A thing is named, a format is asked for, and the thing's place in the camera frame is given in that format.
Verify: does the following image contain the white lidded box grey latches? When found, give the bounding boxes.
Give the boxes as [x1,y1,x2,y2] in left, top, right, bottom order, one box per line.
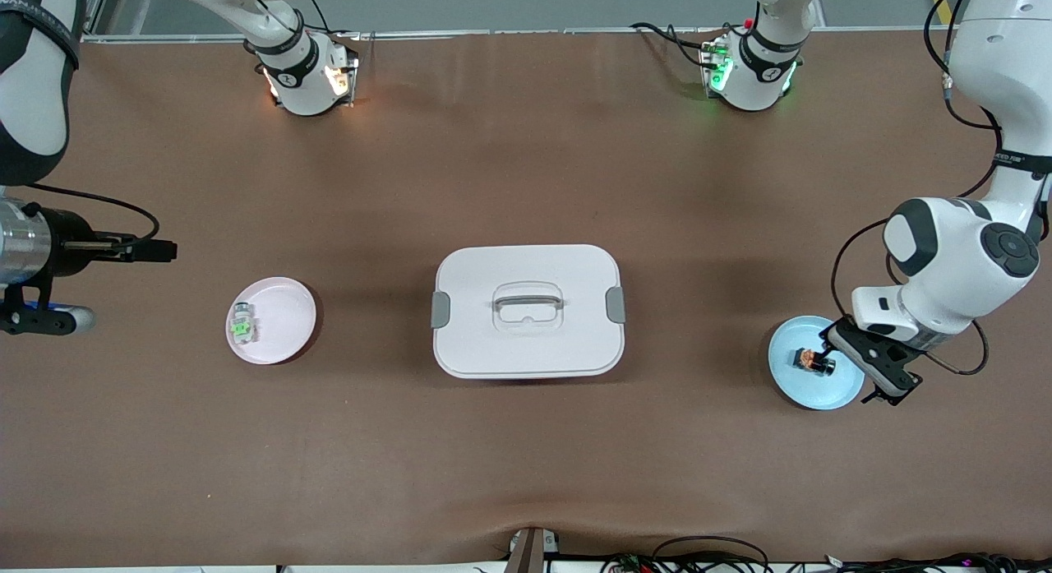
[431,244,627,381]

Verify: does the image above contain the black arm base cable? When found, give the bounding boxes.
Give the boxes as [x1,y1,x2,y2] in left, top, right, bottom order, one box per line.
[279,0,362,44]
[629,21,726,71]

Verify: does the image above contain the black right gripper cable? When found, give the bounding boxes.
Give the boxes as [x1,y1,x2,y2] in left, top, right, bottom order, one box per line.
[23,183,162,245]

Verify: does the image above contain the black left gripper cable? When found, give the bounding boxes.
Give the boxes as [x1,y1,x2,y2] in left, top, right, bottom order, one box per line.
[830,0,1008,378]

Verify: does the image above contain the black right arm base cable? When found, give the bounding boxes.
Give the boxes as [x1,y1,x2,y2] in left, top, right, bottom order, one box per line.
[279,0,362,44]

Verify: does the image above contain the black looped cable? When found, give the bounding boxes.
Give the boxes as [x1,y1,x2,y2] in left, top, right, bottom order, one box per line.
[652,535,770,573]

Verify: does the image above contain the light blue round plate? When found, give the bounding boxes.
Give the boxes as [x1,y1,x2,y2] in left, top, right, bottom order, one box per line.
[768,315,866,411]

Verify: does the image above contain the black left arm base cable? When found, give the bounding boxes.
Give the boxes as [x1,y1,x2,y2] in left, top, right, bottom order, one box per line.
[629,21,726,71]

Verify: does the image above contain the brown camera mount bracket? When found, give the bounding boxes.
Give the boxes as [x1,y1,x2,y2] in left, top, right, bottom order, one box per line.
[505,526,561,573]

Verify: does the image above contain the pink round plate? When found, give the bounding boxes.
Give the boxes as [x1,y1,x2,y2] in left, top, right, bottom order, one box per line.
[225,276,318,366]

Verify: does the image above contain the black cable bundle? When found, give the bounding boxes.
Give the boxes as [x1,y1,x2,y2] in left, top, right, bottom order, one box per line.
[822,552,1052,573]

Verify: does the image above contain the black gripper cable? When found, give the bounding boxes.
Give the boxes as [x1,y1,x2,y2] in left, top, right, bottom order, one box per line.
[830,0,1008,378]
[23,183,162,245]

